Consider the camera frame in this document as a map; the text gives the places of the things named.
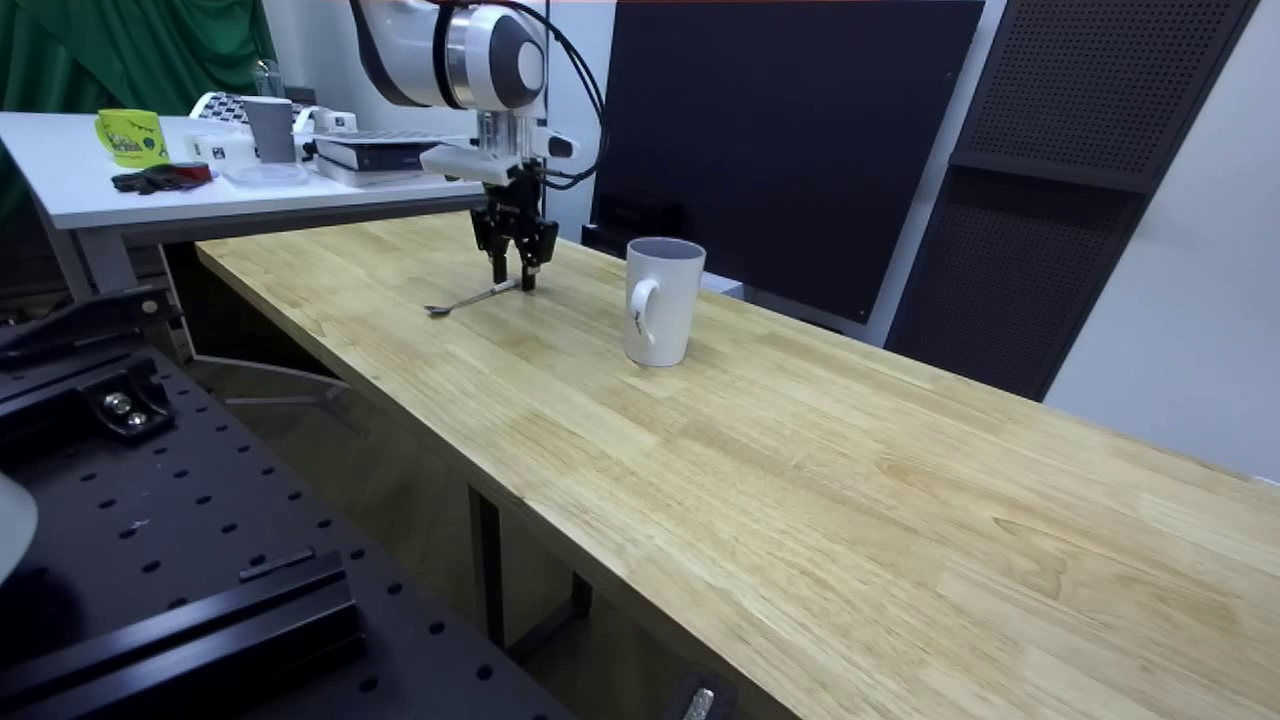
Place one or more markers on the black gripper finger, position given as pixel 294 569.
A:
pixel 497 248
pixel 531 253

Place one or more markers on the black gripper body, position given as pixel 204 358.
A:
pixel 512 200

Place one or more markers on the white ceramic mug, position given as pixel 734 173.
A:
pixel 660 301

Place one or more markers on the stack of dark books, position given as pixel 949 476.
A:
pixel 384 158

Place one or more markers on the grey cup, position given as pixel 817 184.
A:
pixel 268 130

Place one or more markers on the small black red item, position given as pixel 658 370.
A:
pixel 161 176

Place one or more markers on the yellow green bag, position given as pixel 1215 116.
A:
pixel 130 138

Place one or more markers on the black perforated breadboard platform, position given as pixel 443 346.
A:
pixel 201 532

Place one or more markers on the green curtain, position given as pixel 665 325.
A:
pixel 121 55

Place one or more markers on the white side table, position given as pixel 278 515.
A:
pixel 83 184

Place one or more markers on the black equipment base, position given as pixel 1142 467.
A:
pixel 83 325

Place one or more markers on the small metal knob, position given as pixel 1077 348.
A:
pixel 696 706

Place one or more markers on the white round disc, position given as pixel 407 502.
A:
pixel 15 527

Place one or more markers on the black bracket with metal bolts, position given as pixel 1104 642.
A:
pixel 130 408

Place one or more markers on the silver aluminium post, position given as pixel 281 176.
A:
pixel 933 173

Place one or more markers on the black aluminium rail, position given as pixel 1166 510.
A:
pixel 175 642

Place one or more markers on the dark perforated wall panel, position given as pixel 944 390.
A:
pixel 1067 184

